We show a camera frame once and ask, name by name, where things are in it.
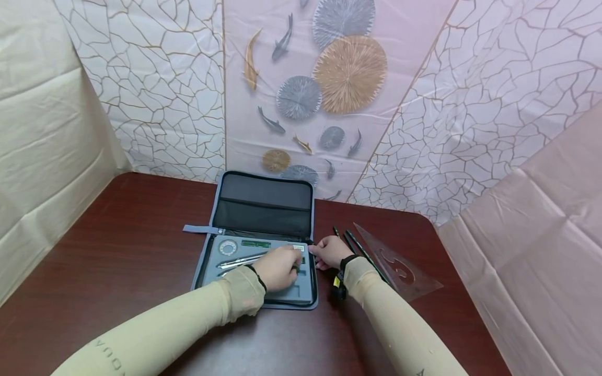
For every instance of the silver divider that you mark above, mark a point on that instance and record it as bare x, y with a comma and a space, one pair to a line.
228, 271

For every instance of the silver compass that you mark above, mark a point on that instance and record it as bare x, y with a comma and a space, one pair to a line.
240, 261

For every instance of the person's right fingers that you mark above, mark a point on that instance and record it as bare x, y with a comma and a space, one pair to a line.
317, 250

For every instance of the person's left forearm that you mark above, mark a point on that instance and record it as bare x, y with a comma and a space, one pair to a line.
174, 324

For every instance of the person's right hand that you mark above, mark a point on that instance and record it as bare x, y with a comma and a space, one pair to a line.
335, 250

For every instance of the person's right forearm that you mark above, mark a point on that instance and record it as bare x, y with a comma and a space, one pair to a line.
400, 324

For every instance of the green lead case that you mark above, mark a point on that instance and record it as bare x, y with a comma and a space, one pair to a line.
256, 244

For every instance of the person's left hand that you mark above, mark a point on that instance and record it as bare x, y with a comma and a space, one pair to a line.
275, 269

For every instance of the person's left fingers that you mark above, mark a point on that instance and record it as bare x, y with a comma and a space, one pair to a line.
294, 256

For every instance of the grey-blue insert tray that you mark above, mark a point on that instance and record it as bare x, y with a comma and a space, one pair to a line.
282, 297

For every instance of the transparent set square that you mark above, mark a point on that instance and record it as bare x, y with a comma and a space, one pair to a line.
400, 269

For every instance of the blue zip case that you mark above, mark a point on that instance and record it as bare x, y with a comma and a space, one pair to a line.
265, 189

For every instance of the black wrist band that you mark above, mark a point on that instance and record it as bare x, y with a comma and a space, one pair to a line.
338, 290
259, 278

